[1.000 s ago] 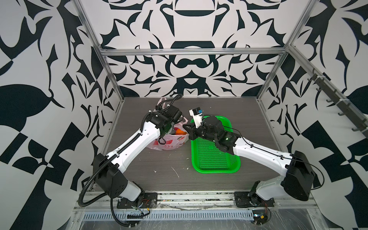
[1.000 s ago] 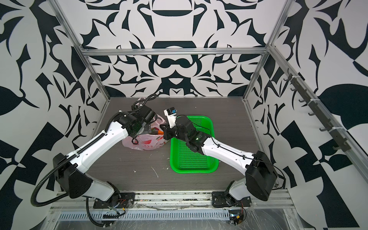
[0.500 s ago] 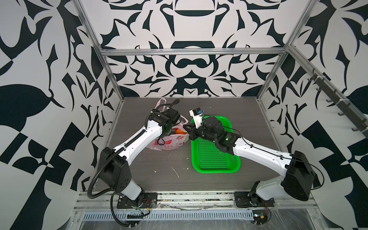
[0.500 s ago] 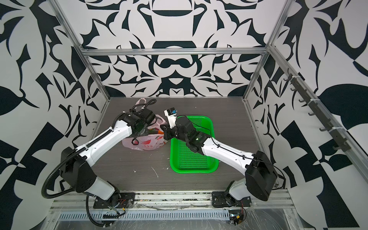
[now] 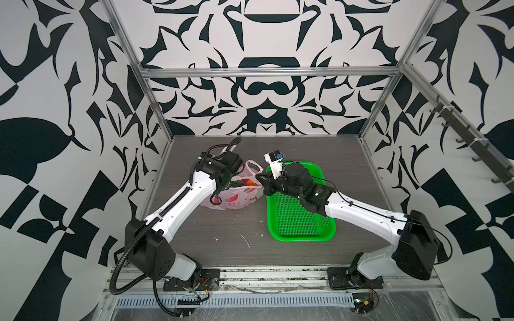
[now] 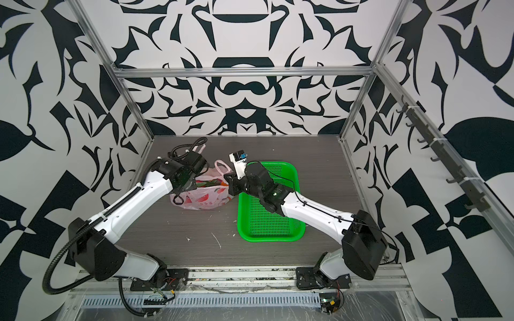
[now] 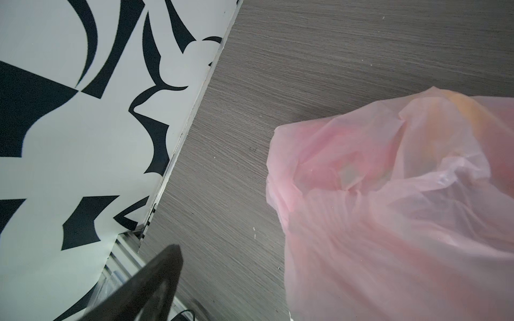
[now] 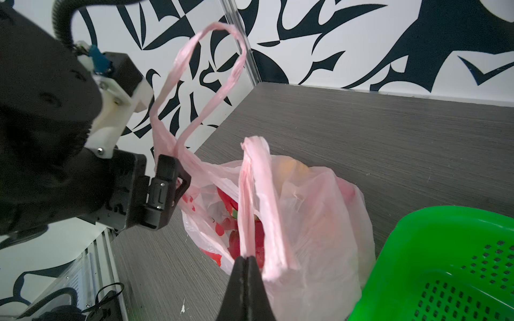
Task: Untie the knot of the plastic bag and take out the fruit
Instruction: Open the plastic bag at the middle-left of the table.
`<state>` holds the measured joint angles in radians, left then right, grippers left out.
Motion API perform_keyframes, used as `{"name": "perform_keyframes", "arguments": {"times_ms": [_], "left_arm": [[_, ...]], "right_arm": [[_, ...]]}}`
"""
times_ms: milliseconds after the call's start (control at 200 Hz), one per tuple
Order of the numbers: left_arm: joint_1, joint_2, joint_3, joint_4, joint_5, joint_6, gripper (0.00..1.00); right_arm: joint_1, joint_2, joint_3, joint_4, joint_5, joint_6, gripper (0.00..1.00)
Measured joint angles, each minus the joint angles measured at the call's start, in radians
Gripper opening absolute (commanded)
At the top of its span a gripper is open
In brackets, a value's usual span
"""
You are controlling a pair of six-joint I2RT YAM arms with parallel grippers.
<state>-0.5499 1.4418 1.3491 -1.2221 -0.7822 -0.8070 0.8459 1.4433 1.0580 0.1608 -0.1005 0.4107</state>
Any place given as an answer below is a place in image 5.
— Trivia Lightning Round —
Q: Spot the pink plastic bag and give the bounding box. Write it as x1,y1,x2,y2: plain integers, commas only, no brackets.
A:
200,160,264,210

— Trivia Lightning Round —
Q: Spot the green plastic basket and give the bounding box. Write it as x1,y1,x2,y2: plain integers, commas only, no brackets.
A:
259,168,337,242

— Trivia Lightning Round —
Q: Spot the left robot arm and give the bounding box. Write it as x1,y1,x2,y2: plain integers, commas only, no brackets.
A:
124,151,242,281

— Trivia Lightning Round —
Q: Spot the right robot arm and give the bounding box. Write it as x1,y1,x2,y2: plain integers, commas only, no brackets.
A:
256,163,440,280

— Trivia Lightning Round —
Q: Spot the orange fruit in bag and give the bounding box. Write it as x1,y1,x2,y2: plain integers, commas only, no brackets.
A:
244,179,260,187

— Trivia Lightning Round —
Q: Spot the small circuit board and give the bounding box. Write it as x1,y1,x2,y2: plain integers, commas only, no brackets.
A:
352,292,380,315

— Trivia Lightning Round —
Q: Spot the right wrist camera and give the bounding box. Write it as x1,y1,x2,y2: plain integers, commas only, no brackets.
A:
264,150,283,180

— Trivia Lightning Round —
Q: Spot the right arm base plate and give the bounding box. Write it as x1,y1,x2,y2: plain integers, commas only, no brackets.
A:
327,267,384,290

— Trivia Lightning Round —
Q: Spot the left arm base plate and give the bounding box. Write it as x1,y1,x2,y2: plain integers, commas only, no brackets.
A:
163,269,221,292

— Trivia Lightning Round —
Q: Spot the white slotted cable duct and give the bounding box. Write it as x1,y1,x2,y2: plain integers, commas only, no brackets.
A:
115,292,355,309

